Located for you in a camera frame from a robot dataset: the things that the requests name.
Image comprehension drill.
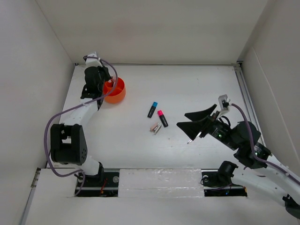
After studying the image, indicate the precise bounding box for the pink cap black highlighter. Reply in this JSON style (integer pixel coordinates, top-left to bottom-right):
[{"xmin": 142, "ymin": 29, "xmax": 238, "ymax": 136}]
[{"xmin": 157, "ymin": 110, "xmax": 168, "ymax": 128}]

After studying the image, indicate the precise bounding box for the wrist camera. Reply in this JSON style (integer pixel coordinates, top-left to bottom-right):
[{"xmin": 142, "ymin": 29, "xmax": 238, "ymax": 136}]
[
  {"xmin": 217, "ymin": 94, "xmax": 231, "ymax": 118},
  {"xmin": 83, "ymin": 52, "xmax": 103, "ymax": 67}
]

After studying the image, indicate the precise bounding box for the aluminium rail right edge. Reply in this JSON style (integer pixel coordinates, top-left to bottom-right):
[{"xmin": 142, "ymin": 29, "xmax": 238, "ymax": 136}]
[{"xmin": 233, "ymin": 61, "xmax": 261, "ymax": 132}]

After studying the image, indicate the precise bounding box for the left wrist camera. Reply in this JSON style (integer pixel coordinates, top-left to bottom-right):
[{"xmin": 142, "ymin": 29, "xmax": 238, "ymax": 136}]
[{"xmin": 83, "ymin": 52, "xmax": 103, "ymax": 67}]

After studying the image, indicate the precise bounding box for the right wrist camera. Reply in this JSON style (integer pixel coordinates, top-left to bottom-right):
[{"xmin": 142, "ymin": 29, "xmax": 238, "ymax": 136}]
[{"xmin": 217, "ymin": 94, "xmax": 231, "ymax": 118}]

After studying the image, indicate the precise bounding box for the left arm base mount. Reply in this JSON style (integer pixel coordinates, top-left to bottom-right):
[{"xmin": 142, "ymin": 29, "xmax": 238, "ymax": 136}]
[{"xmin": 76, "ymin": 170, "xmax": 120, "ymax": 197}]

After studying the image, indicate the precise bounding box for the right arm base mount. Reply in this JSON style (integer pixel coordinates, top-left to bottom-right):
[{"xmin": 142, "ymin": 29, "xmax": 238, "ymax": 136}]
[{"xmin": 200, "ymin": 161, "xmax": 248, "ymax": 197}]

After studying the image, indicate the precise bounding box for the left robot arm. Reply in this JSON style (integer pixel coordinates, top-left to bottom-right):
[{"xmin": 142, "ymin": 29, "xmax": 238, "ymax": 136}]
[{"xmin": 50, "ymin": 66, "xmax": 111, "ymax": 186}]

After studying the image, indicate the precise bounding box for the blue cap black highlighter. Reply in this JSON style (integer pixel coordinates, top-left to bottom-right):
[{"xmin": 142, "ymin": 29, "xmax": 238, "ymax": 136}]
[{"xmin": 147, "ymin": 102, "xmax": 158, "ymax": 118}]

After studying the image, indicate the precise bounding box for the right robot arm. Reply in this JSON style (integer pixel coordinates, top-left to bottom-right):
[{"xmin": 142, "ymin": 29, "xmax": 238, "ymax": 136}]
[{"xmin": 177, "ymin": 102, "xmax": 300, "ymax": 218}]

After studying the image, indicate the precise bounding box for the orange round organizer container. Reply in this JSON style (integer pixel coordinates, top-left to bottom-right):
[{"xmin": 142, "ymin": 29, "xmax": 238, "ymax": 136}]
[{"xmin": 103, "ymin": 78, "xmax": 126, "ymax": 104}]

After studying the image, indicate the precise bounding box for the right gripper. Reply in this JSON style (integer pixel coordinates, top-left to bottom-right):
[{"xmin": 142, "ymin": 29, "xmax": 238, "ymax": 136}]
[{"xmin": 175, "ymin": 104, "xmax": 239, "ymax": 150}]

